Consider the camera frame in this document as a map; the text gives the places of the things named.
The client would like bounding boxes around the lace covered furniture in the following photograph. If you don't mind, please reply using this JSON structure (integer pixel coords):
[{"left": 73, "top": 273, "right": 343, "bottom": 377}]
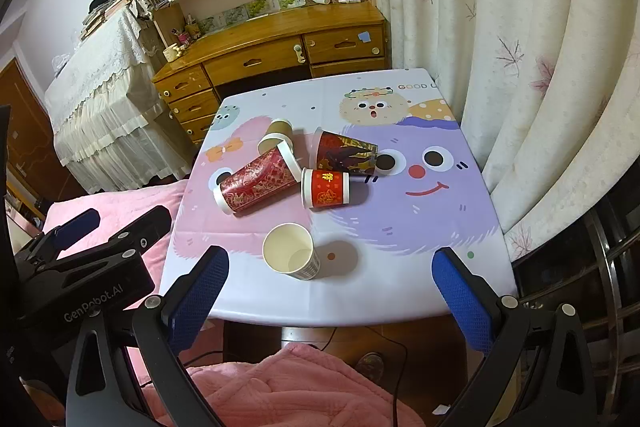
[{"left": 44, "top": 0, "right": 195, "bottom": 195}]

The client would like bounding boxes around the white paper cup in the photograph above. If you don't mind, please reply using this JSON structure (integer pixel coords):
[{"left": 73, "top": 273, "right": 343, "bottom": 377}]
[{"left": 262, "top": 223, "right": 321, "bottom": 281}]

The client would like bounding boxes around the wooden desk with drawers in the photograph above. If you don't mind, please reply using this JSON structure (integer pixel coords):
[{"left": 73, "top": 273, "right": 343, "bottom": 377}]
[{"left": 151, "top": 1, "right": 391, "bottom": 148}]

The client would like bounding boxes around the dark red printed paper cup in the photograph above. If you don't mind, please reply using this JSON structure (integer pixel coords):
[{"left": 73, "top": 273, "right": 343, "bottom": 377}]
[{"left": 311, "top": 127, "right": 379, "bottom": 178}]

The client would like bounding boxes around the pink quilted blanket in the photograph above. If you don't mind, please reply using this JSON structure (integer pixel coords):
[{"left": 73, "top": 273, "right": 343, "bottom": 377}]
[{"left": 42, "top": 181, "right": 428, "bottom": 427}]

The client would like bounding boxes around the brown paper cup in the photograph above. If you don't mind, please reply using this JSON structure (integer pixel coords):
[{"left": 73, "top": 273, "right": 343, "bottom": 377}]
[
  {"left": 265, "top": 119, "right": 294, "bottom": 140},
  {"left": 257, "top": 133, "right": 295, "bottom": 156}
]

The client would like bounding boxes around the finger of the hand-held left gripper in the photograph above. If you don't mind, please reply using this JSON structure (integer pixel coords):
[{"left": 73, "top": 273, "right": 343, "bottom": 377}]
[
  {"left": 15, "top": 208, "right": 101, "bottom": 269},
  {"left": 50, "top": 205, "right": 173, "bottom": 275}
]

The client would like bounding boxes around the small red paper cup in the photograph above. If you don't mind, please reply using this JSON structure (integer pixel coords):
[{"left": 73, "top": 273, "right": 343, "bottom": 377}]
[{"left": 300, "top": 168, "right": 351, "bottom": 209}]

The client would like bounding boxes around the cartoon tablecloth table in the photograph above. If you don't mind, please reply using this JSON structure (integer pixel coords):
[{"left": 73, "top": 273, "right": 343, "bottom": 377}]
[{"left": 159, "top": 68, "right": 518, "bottom": 328}]

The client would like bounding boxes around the large red patterned paper cup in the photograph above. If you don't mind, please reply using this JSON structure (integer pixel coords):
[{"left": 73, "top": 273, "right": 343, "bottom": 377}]
[{"left": 212, "top": 142, "right": 302, "bottom": 217}]

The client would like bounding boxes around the white leaf print curtain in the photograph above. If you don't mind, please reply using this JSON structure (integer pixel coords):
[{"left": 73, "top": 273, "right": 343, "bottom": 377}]
[{"left": 361, "top": 0, "right": 640, "bottom": 264}]

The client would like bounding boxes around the black cable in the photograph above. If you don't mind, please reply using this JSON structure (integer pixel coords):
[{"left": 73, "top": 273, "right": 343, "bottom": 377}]
[{"left": 320, "top": 326, "right": 408, "bottom": 427}]

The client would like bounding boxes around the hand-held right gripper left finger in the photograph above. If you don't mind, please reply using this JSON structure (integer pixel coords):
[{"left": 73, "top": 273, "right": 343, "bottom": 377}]
[{"left": 65, "top": 245, "right": 231, "bottom": 427}]

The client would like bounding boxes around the brown wooden door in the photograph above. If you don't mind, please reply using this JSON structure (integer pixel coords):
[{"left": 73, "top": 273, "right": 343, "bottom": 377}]
[{"left": 0, "top": 57, "right": 87, "bottom": 228}]

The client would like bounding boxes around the chrome metal rack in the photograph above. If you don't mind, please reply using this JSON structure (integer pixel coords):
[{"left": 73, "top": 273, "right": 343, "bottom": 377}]
[{"left": 515, "top": 194, "right": 640, "bottom": 427}]

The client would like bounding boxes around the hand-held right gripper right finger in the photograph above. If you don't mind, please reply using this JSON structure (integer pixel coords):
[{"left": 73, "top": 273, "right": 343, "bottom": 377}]
[{"left": 431, "top": 247, "right": 598, "bottom": 427}]

